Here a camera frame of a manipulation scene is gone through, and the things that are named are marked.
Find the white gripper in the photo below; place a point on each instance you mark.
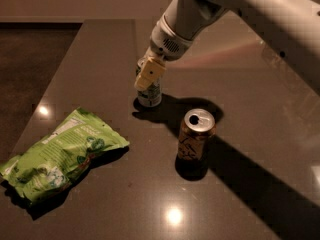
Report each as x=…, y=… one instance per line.
x=165, y=45

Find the green white 7up can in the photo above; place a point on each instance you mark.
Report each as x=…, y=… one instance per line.
x=152, y=96

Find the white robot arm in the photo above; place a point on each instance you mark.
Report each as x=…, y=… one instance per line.
x=290, y=27

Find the orange soda can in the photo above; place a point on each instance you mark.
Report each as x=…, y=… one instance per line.
x=197, y=126

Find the green snack bag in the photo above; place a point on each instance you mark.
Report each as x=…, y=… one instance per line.
x=57, y=161

